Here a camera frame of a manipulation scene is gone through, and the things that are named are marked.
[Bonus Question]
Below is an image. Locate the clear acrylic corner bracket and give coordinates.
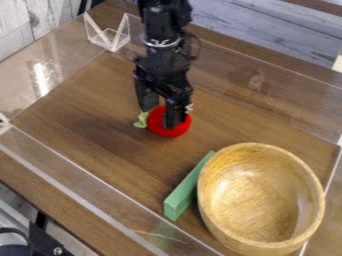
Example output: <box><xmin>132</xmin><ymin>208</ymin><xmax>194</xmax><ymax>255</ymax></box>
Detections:
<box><xmin>83</xmin><ymin>13</ymin><xmax>131</xmax><ymax>52</ymax></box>

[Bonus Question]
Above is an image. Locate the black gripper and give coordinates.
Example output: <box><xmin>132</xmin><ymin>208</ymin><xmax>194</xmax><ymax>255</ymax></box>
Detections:
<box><xmin>134</xmin><ymin>42</ymin><xmax>194</xmax><ymax>130</ymax></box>

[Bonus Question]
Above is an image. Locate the wooden bowl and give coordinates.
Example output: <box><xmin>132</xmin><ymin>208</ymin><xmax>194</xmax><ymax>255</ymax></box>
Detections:
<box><xmin>197</xmin><ymin>143</ymin><xmax>326</xmax><ymax>256</ymax></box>

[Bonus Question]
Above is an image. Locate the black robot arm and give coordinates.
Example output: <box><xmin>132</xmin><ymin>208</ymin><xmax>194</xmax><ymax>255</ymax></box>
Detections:
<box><xmin>134</xmin><ymin>0</ymin><xmax>198</xmax><ymax>130</ymax></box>

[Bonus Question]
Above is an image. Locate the clear acrylic wall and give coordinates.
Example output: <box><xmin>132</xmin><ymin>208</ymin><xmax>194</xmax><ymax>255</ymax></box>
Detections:
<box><xmin>0</xmin><ymin>124</ymin><xmax>223</xmax><ymax>256</ymax></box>
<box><xmin>127</xmin><ymin>14</ymin><xmax>342</xmax><ymax>145</ymax></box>
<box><xmin>0</xmin><ymin>17</ymin><xmax>104</xmax><ymax>123</ymax></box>

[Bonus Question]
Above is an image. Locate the green rectangular block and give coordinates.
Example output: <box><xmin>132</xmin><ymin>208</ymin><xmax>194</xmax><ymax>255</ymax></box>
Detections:
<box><xmin>163</xmin><ymin>151</ymin><xmax>215</xmax><ymax>221</ymax></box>

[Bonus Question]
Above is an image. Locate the clear acrylic back wall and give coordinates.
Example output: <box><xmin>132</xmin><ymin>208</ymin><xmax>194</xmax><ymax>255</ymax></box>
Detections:
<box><xmin>127</xmin><ymin>14</ymin><xmax>342</xmax><ymax>145</ymax></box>

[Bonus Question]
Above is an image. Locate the red felt ball with leaf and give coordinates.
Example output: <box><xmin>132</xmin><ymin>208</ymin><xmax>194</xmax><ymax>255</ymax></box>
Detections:
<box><xmin>134</xmin><ymin>105</ymin><xmax>193</xmax><ymax>138</ymax></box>

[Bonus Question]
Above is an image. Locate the clear acrylic front wall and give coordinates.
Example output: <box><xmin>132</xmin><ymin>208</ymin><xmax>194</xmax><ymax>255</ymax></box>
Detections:
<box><xmin>0</xmin><ymin>124</ymin><xmax>223</xmax><ymax>256</ymax></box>

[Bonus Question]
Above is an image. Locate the clear acrylic left wall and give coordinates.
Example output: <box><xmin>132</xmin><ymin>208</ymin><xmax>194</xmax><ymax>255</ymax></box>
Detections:
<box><xmin>0</xmin><ymin>17</ymin><xmax>104</xmax><ymax>123</ymax></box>

